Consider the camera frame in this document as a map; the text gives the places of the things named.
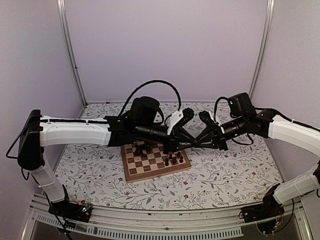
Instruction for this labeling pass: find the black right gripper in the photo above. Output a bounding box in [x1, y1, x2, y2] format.
[195, 115, 248, 152]

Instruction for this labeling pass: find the right aluminium frame post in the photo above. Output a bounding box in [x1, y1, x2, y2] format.
[248, 0, 275, 100]

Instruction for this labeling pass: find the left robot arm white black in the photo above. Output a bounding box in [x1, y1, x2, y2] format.
[13, 96, 196, 220]

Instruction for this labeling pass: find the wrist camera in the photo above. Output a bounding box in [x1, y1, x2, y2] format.
[164, 108, 195, 135]
[198, 110, 221, 128]

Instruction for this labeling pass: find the front aluminium slotted rail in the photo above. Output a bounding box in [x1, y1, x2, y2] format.
[21, 192, 316, 240]

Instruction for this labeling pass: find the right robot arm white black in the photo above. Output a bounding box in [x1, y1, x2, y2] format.
[196, 92, 320, 218]

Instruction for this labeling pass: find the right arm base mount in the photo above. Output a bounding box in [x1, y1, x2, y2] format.
[238, 200, 285, 235]

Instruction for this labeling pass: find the black looped cable left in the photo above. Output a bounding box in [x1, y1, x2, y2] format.
[122, 79, 182, 113]

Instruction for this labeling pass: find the floral patterned table mat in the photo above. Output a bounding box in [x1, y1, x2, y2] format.
[41, 101, 286, 210]

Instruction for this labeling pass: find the wooden chess board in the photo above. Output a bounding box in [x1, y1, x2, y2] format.
[121, 141, 191, 183]

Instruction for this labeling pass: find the aluminium frame post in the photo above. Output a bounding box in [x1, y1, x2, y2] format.
[56, 0, 88, 107]
[248, 0, 275, 100]

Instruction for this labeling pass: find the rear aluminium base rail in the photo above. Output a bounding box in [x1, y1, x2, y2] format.
[87, 99, 228, 105]

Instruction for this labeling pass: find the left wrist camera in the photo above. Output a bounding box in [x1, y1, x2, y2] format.
[164, 108, 195, 135]

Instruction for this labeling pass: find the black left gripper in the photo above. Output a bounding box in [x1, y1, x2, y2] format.
[136, 123, 198, 156]

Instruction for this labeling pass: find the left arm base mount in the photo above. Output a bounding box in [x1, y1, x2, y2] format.
[49, 200, 93, 223]

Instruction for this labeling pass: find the pile of dark chess pieces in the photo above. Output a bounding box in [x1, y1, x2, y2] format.
[133, 142, 153, 157]

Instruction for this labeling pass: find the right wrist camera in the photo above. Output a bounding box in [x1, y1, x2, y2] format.
[198, 110, 221, 128]

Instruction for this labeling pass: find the left aluminium frame post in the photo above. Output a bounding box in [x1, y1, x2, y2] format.
[56, 0, 88, 107]

